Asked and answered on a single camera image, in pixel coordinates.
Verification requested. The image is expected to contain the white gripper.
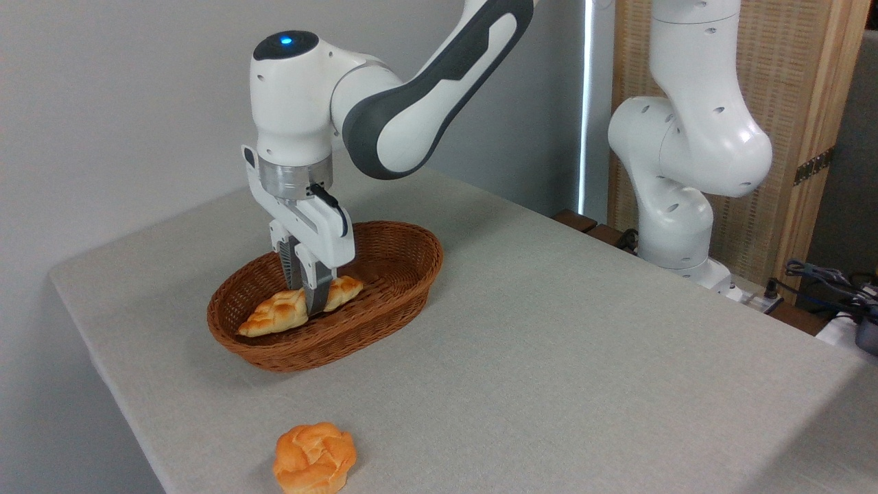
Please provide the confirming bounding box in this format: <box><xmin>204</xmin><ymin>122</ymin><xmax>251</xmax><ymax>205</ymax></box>
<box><xmin>241</xmin><ymin>145</ymin><xmax>356</xmax><ymax>316</ymax></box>

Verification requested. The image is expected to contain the long braided bread loaf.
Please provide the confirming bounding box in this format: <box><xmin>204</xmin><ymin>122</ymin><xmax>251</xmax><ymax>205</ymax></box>
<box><xmin>237</xmin><ymin>275</ymin><xmax>364</xmax><ymax>338</ymax></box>

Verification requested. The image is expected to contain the round orange bread bun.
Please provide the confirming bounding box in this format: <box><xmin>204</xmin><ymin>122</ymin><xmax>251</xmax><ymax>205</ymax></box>
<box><xmin>272</xmin><ymin>422</ymin><xmax>357</xmax><ymax>494</ymax></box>

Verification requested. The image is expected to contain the brown wicker oval basket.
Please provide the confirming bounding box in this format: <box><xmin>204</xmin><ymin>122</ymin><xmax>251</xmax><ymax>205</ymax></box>
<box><xmin>207</xmin><ymin>221</ymin><xmax>444</xmax><ymax>373</ymax></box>

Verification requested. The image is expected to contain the brown wooden board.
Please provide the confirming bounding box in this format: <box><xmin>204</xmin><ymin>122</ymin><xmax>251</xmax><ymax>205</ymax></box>
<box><xmin>552</xmin><ymin>209</ymin><xmax>639</xmax><ymax>255</ymax></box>

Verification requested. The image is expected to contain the grey tablecloth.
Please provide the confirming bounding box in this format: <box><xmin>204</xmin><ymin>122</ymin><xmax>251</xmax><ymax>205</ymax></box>
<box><xmin>48</xmin><ymin>159</ymin><xmax>878</xmax><ymax>494</ymax></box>

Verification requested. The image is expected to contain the white power strip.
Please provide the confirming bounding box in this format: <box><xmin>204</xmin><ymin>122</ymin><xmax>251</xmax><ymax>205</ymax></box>
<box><xmin>727</xmin><ymin>285</ymin><xmax>783</xmax><ymax>314</ymax></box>

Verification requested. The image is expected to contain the wooden woven folding screen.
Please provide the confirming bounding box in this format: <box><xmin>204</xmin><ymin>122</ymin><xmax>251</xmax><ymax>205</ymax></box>
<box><xmin>609</xmin><ymin>0</ymin><xmax>872</xmax><ymax>303</ymax></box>

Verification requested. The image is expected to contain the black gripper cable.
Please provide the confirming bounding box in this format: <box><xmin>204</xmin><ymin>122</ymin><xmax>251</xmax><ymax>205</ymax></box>
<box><xmin>307</xmin><ymin>183</ymin><xmax>349</xmax><ymax>237</ymax></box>

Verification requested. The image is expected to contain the black cable bundle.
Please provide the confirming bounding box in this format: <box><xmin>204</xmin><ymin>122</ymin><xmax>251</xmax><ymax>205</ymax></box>
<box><xmin>765</xmin><ymin>259</ymin><xmax>878</xmax><ymax>323</ymax></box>

